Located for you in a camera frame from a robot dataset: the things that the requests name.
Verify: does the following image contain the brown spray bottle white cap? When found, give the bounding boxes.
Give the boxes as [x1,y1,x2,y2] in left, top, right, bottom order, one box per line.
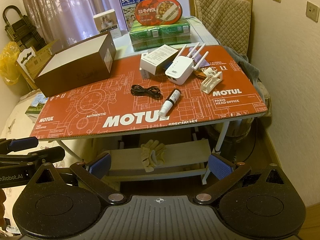
[158,88,181,118]

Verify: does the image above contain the white plastic clip bracket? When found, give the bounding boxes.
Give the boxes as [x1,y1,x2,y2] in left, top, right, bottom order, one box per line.
[200,67,222,94]

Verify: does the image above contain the black cable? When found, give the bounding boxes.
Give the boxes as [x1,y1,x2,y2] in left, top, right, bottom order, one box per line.
[130,84,163,100]

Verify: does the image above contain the orange utility knife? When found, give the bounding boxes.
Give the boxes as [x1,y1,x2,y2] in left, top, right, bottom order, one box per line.
[193,69,207,80]

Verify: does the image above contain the purple cream tube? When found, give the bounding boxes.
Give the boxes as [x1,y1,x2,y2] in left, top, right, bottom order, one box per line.
[197,55,210,68]

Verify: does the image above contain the white four-antenna wifi router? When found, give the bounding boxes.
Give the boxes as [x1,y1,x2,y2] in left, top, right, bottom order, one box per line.
[165,42,209,86]

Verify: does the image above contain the white deodorant product box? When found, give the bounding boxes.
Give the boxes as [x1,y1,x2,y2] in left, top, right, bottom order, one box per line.
[140,44,179,75]

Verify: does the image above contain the long narrow white box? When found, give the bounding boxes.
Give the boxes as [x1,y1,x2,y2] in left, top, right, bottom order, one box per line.
[139,53,150,80]

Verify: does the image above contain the wooden lower shelf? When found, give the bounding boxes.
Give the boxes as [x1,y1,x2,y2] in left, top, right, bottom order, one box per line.
[107,139,211,182]

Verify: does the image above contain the beige work gloves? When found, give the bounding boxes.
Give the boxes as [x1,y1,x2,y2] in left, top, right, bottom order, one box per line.
[140,140,166,173]

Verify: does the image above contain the yellow plastic bag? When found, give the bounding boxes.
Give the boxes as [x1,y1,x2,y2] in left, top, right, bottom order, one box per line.
[0,41,21,86]

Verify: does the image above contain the yellow cardboard carton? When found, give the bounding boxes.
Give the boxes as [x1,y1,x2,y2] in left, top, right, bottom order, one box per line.
[16,39,62,90]

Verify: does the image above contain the brown open storage box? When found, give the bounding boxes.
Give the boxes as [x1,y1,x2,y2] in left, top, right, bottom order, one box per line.
[34,32,116,97]

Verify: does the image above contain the black folding hand cart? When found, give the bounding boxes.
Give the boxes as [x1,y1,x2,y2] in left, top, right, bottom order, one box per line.
[2,5,47,51]

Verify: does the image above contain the white beige product box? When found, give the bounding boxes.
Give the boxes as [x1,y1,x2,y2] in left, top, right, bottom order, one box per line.
[93,9,122,39]

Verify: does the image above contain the green drink carton pack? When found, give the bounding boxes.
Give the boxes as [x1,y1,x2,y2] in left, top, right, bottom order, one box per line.
[129,17,191,51]

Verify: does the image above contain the pink sheer curtain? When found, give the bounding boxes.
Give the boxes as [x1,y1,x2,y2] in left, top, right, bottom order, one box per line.
[23,0,126,48]

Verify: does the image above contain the beige quilted cover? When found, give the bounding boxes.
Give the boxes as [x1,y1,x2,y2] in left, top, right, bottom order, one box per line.
[194,0,251,55]

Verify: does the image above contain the red beef rice meal box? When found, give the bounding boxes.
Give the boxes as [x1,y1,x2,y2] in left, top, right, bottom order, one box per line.
[135,0,182,26]

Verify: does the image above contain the single wall outlet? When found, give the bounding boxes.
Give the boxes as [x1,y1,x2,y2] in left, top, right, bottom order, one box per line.
[305,1,319,23]

